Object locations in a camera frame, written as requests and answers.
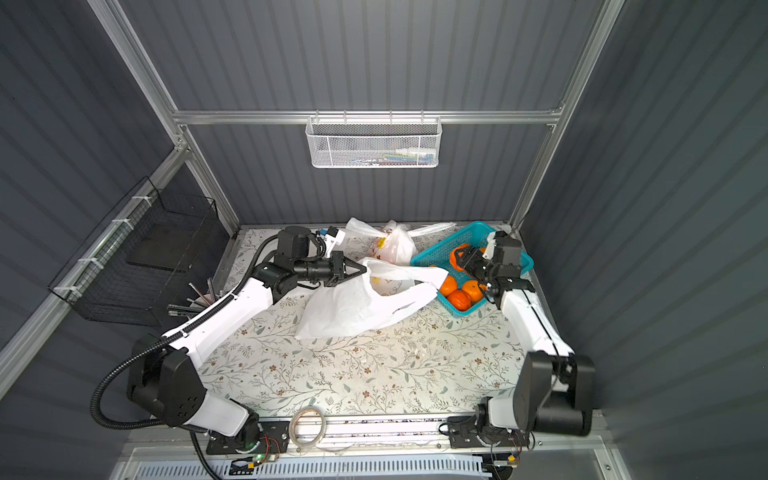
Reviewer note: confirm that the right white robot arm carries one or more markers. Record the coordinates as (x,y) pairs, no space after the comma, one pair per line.
(555,389)

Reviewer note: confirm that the black wire wall basket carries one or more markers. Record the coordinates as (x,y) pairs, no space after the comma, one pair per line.
(128,274)

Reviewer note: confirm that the teal plastic basket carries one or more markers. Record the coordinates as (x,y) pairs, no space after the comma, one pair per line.
(438,256)

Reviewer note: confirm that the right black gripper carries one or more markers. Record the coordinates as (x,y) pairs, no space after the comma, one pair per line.
(475,264)

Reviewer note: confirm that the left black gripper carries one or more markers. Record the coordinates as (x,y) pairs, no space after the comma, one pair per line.
(335,268)

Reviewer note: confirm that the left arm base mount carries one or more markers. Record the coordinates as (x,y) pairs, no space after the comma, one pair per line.
(256,437)

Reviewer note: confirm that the cartoon printed plastic bag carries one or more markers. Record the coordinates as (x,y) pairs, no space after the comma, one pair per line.
(395,242)

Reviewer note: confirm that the orange mandarin front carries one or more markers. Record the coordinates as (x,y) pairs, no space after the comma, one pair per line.
(473,290)

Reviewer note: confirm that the white wire wall basket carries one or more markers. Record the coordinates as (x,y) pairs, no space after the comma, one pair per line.
(378,142)

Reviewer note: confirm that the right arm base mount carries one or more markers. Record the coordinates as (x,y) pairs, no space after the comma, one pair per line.
(467,432)

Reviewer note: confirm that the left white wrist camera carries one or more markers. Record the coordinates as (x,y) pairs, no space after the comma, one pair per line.
(332,237)

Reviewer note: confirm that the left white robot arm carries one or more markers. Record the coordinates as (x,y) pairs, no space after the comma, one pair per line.
(164,380)

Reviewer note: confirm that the clear plastic bag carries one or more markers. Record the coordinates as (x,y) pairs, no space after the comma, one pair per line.
(355,306)

